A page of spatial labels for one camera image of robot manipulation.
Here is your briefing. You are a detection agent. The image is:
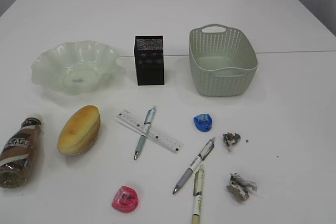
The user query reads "small paper scrap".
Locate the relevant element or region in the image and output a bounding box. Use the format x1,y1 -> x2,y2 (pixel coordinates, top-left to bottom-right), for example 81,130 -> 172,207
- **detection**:
223,132 -> 241,152

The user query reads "oval golden bread roll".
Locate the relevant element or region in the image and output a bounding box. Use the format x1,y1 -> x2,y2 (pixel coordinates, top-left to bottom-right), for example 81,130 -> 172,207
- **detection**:
57,105 -> 101,155

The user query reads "pink pencil sharpener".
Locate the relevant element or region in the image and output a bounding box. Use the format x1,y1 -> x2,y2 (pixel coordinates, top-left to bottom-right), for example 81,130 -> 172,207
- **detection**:
111,186 -> 139,213

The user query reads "large paper scrap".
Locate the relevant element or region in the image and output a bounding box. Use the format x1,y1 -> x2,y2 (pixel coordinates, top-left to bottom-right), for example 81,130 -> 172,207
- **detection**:
226,173 -> 258,202

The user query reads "brown coffee drink bottle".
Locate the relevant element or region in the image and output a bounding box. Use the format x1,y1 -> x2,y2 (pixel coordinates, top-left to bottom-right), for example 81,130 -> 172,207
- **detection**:
1,113 -> 43,189

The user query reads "blue grey ballpoint pen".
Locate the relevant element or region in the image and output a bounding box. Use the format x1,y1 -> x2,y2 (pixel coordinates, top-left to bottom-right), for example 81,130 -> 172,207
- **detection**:
134,106 -> 156,160

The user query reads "blue pencil sharpener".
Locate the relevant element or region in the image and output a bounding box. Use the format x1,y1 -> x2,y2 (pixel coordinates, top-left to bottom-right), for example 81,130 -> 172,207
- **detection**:
193,114 -> 213,132

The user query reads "black mesh pen holder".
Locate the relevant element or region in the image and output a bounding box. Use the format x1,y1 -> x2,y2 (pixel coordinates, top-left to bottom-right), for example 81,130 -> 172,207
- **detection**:
134,36 -> 164,86

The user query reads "white grey ballpoint pen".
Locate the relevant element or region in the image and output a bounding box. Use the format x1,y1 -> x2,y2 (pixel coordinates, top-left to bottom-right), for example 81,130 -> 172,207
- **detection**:
173,137 -> 215,194

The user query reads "pale green plastic basket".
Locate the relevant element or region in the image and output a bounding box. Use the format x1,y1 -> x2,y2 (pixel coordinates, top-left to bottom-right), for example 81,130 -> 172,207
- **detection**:
189,24 -> 258,97

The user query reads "green white ballpoint pen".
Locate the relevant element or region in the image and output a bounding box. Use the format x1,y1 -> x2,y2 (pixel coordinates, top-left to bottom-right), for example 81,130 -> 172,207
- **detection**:
191,165 -> 205,224

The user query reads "wavy pale green glass plate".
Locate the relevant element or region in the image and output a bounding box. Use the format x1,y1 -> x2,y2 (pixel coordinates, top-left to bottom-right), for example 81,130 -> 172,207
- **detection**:
31,40 -> 120,95

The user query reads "clear plastic ruler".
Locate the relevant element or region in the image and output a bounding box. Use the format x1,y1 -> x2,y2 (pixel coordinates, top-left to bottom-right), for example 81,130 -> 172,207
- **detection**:
117,110 -> 183,153

